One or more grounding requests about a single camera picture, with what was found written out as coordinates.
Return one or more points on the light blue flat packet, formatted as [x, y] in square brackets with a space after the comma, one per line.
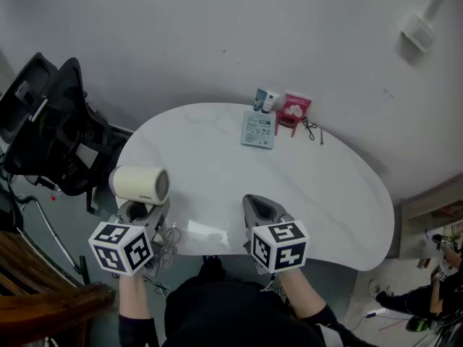
[257, 129]

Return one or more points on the blue cosmetic tube box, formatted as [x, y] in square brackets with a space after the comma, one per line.
[259, 99]

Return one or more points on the grey tweezers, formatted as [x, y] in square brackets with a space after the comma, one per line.
[321, 136]

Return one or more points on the black eyelash curler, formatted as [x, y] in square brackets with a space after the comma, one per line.
[309, 127]

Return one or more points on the cream hair dryer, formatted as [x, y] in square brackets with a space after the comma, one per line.
[139, 183]

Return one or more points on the brown wooden furniture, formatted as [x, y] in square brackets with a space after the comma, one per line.
[43, 302]

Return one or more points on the white marble table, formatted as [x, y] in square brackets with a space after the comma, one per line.
[217, 172]

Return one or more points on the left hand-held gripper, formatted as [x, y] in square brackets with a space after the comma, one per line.
[119, 246]

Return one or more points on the white wall socket box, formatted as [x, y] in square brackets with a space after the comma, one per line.
[419, 33]

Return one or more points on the person's right forearm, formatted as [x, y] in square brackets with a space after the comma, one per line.
[307, 298]

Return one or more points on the person's left forearm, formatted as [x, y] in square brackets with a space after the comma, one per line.
[134, 298]

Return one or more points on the person's black clothing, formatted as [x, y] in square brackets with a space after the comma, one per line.
[231, 313]

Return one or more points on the red cotton pad packet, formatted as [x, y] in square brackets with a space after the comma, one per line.
[297, 104]

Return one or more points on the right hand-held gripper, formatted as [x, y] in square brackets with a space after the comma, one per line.
[280, 246]

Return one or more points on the wooden shelf unit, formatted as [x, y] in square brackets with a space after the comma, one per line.
[430, 208]

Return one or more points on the black office chair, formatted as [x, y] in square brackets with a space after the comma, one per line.
[54, 128]

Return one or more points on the white cosmetic tube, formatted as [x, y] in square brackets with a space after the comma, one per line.
[270, 102]

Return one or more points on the grey floor pipe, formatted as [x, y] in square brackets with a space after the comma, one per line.
[50, 226]

